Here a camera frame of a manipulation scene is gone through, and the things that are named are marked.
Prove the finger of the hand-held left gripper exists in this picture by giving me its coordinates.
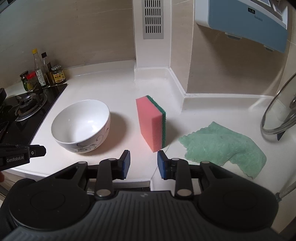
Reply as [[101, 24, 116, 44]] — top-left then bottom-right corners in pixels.
[[0, 144, 47, 158]]

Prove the dark lid jar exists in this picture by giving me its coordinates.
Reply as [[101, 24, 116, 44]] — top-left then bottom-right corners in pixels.
[[19, 70, 33, 91]]

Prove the metal rod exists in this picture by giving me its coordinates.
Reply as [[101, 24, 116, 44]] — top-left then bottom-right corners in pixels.
[[275, 180, 296, 202]]

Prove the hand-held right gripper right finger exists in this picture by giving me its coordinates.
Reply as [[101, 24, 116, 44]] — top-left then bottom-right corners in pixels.
[[157, 150, 241, 200]]

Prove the grey vent grille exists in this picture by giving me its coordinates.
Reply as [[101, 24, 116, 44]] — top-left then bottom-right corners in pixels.
[[142, 0, 165, 39]]

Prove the yellow cap clear bottle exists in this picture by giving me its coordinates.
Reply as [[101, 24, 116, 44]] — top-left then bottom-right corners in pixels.
[[32, 48, 48, 88]]

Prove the gas stove burner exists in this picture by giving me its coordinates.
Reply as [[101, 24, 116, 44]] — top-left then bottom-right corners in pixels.
[[15, 93, 48, 122]]

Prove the white patterned bowl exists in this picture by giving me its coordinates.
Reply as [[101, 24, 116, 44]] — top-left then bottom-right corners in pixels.
[[51, 99, 111, 154]]

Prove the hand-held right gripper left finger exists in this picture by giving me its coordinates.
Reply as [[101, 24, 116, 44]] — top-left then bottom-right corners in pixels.
[[47, 150, 131, 200]]

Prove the black glass gas stove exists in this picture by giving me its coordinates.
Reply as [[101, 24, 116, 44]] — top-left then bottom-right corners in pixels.
[[0, 83, 68, 147]]

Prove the sauce jar checkered lid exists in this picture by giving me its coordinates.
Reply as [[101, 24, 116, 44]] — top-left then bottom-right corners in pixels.
[[50, 65, 66, 84]]

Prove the red lid jar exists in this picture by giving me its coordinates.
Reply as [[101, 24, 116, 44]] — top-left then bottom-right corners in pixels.
[[26, 71, 43, 90]]

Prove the black cap oil bottle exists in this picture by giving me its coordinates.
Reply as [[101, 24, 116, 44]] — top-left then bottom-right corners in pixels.
[[41, 52, 55, 85]]

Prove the pink and green sponge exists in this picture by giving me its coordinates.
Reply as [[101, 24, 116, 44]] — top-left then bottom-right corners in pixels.
[[135, 95, 167, 153]]

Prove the green cloth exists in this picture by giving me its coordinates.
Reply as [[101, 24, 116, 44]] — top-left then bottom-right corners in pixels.
[[178, 121, 267, 179]]

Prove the blue and white water heater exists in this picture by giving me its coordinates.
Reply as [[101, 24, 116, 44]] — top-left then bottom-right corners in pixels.
[[194, 0, 290, 54]]

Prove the glass pot lid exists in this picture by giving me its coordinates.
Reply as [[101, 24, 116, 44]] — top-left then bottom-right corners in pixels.
[[260, 72, 296, 136]]

